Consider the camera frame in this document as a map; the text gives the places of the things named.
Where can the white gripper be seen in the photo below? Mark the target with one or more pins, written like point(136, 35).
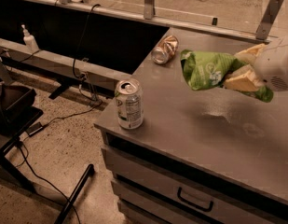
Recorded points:
point(271, 65)

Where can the green rice chip bag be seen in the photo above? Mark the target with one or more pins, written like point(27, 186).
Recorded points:
point(204, 70)

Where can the crushed orange soda can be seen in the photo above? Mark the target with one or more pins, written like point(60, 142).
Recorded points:
point(165, 49)

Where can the upright 7up can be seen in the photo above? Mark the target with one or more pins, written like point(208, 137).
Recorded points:
point(129, 100)

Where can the grey drawer cabinet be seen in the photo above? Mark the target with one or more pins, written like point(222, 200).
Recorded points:
point(217, 145)

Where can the grey low ledge beam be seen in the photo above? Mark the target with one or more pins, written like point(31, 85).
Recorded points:
point(96, 75)

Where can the small black power adapter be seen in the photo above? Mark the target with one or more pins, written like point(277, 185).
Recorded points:
point(35, 128)

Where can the white pump sanitizer bottle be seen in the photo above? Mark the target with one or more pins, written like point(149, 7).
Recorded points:
point(29, 40)

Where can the metal bracket right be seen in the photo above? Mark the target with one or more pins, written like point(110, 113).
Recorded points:
point(270, 15)

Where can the metal bracket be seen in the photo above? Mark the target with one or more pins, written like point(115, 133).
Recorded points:
point(149, 9)
point(270, 15)

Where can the metal bracket centre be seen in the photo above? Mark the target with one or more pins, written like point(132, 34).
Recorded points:
point(149, 9)

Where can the black drawer handle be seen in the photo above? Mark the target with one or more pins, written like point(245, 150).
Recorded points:
point(198, 203)

